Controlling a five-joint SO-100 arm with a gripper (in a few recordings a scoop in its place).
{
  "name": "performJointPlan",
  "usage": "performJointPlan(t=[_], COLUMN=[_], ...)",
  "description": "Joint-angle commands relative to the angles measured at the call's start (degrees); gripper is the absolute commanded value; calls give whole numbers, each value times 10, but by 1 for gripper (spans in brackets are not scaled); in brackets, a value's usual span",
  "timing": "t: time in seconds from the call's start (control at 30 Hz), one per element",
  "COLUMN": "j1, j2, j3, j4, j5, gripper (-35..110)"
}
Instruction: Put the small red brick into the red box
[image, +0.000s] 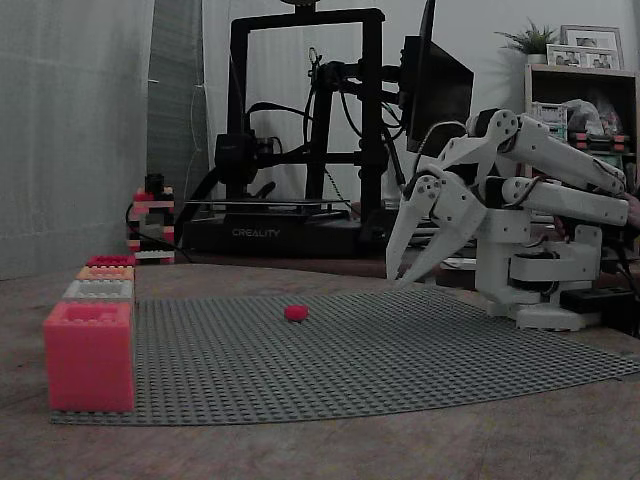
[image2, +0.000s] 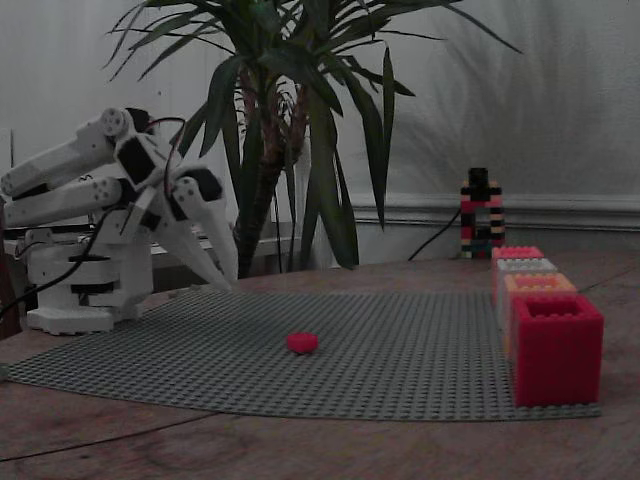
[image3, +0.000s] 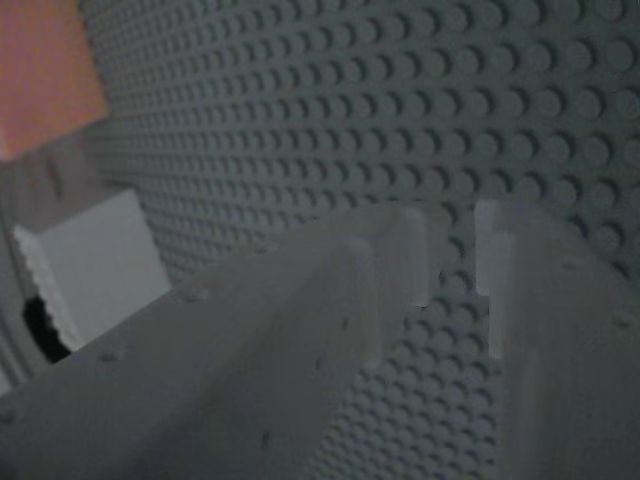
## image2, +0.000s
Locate small red round piece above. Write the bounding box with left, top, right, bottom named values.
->
left=285, top=331, right=320, bottom=355

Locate grey studded baseplate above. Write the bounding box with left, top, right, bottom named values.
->
left=2, top=288, right=604, bottom=424

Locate multicolour brick tower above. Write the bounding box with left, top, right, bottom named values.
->
left=458, top=166, right=507, bottom=262

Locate pink brick box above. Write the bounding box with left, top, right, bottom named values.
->
left=490, top=245, right=546, bottom=307

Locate grey-white brick box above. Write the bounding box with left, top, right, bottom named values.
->
left=491, top=257, right=559, bottom=331

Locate orange brick box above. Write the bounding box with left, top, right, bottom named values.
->
left=501, top=272, right=579, bottom=362

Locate red brick box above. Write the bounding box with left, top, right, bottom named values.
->
left=511, top=293, right=606, bottom=409

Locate green dracaena house plant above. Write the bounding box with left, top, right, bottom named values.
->
left=102, top=0, right=524, bottom=280

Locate dark brown object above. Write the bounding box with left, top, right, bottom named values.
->
left=0, top=238, right=24, bottom=342

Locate red black servo wire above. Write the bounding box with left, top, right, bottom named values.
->
left=143, top=116, right=187, bottom=201

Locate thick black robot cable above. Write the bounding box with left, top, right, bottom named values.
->
left=0, top=219, right=126, bottom=325

